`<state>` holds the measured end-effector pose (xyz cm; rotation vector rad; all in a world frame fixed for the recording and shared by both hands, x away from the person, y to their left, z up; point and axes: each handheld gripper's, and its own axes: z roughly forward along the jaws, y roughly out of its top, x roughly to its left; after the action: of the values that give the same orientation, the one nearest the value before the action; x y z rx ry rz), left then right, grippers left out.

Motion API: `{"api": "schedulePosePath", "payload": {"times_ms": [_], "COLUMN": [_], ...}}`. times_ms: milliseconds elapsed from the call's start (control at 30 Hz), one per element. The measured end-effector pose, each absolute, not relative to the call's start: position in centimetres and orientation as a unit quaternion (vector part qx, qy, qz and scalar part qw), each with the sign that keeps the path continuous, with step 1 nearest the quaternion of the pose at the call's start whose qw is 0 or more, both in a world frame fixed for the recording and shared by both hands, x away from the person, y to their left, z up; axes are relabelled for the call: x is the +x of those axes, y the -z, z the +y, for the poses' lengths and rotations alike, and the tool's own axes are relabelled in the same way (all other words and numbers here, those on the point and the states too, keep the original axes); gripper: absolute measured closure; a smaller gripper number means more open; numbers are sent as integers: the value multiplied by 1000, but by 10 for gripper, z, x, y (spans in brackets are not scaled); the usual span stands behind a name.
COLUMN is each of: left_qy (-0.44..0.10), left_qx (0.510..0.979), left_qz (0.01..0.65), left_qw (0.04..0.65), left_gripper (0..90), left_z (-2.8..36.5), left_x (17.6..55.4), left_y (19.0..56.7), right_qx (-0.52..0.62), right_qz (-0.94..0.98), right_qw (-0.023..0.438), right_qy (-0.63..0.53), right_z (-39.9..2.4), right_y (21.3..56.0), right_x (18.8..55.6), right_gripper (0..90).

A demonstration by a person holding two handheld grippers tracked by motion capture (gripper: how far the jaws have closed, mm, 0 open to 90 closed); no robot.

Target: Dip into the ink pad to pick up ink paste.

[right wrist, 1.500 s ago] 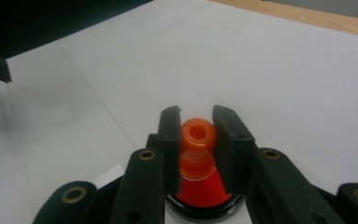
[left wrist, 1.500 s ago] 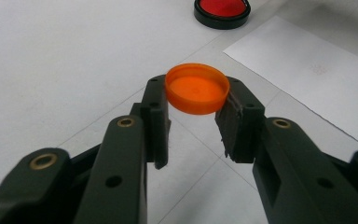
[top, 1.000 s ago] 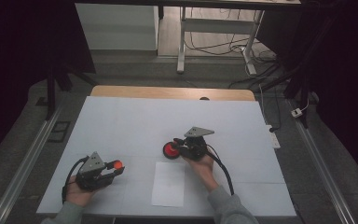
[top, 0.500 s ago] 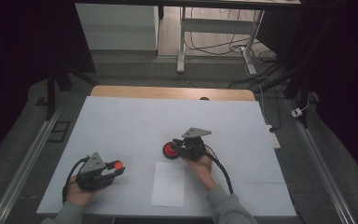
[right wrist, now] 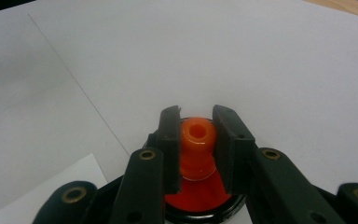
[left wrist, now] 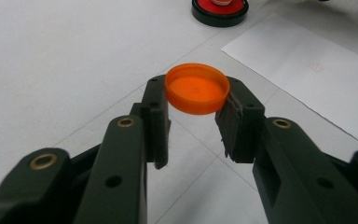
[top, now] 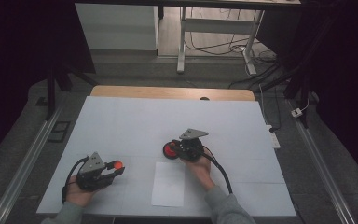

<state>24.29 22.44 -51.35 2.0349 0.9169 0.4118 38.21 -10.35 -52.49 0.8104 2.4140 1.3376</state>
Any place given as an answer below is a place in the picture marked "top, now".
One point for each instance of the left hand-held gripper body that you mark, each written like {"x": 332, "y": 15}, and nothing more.
{"x": 90, "y": 174}

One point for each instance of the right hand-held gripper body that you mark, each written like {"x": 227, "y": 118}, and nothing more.
{"x": 190, "y": 146}

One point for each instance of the round red ink pad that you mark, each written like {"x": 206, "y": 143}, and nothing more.
{"x": 168, "y": 151}

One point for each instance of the orange stamp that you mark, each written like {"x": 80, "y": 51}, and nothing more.
{"x": 118, "y": 165}

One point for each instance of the person's left hand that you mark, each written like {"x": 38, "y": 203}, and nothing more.
{"x": 79, "y": 194}

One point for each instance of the person's right hand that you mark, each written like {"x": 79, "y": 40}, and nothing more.
{"x": 200, "y": 169}

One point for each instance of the small white paper sheet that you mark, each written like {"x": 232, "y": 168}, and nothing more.
{"x": 168, "y": 186}

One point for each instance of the dark table grommet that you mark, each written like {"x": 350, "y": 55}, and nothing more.
{"x": 204, "y": 98}

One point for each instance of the wooden table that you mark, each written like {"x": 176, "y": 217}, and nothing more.
{"x": 167, "y": 92}

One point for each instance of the black floor plate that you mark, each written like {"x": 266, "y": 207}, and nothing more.
{"x": 59, "y": 131}

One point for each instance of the white power strip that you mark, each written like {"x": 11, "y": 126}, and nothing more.
{"x": 274, "y": 138}

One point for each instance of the black stand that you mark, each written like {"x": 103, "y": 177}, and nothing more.
{"x": 51, "y": 93}
{"x": 301, "y": 77}

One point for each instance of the white cabinet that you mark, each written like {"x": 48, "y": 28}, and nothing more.
{"x": 118, "y": 28}

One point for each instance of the dark curtain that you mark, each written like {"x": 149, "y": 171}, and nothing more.
{"x": 348, "y": 62}
{"x": 18, "y": 46}

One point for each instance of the aluminium rail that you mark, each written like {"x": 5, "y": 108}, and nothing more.
{"x": 28, "y": 161}
{"x": 320, "y": 161}

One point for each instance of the white desk frame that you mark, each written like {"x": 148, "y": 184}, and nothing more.
{"x": 217, "y": 26}

